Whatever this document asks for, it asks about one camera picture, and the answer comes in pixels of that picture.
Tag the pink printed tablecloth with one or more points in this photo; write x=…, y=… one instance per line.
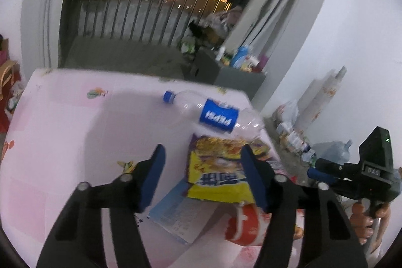
x=62, y=130

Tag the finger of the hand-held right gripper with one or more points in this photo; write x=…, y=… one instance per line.
x=326, y=166

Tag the blue white paper box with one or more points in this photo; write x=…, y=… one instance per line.
x=179, y=214

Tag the small white bottle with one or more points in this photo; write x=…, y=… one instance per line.
x=221, y=54

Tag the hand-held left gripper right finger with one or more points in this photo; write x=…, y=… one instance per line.
x=252, y=177

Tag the clear plastic bottle blue label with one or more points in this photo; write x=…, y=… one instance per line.
x=188, y=103

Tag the red white snack packet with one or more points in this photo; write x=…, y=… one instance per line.
x=248, y=227

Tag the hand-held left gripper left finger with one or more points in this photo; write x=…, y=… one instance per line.
x=154, y=173

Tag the large clear water jug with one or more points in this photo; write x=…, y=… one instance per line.
x=334, y=151

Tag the yellow snack packet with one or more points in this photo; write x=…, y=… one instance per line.
x=213, y=167

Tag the person's right hand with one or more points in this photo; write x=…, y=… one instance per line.
x=358, y=217

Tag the grey cabinet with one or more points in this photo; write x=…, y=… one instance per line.
x=219, y=76

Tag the rolled printed mat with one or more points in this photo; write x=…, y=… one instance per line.
x=317, y=98

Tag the pile of plastic bags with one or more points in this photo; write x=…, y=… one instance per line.
x=290, y=130

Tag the pile of clothes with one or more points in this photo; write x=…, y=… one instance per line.
x=223, y=18

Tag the metal balcony railing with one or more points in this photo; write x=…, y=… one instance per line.
x=141, y=10

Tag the blue detergent bottle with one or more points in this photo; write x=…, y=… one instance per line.
x=239, y=57

